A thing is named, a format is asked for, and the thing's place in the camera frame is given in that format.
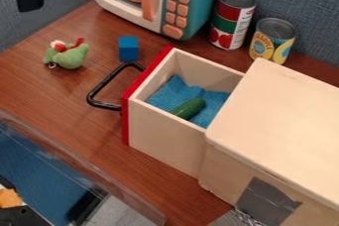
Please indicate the blue cloth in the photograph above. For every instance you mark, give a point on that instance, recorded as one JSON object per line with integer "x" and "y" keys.
{"x": 174, "y": 92}

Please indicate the red and white can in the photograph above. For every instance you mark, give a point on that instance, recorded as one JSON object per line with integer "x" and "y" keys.
{"x": 229, "y": 22}

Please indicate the blue block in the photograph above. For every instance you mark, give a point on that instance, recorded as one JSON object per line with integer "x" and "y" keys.
{"x": 128, "y": 49}

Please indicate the cabinet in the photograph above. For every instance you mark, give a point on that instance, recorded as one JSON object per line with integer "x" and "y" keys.
{"x": 282, "y": 121}

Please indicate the green plush toy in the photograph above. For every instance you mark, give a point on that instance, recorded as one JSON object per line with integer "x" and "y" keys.
{"x": 70, "y": 57}

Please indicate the green toy cucumber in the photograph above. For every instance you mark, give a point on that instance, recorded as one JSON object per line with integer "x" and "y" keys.
{"x": 189, "y": 108}

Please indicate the yellow can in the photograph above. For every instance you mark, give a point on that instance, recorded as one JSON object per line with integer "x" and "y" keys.
{"x": 269, "y": 45}

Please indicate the drawer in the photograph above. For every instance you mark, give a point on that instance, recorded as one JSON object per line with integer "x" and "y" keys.
{"x": 163, "y": 137}

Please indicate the toy microwave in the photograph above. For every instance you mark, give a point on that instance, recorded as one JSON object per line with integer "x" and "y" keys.
{"x": 194, "y": 2}

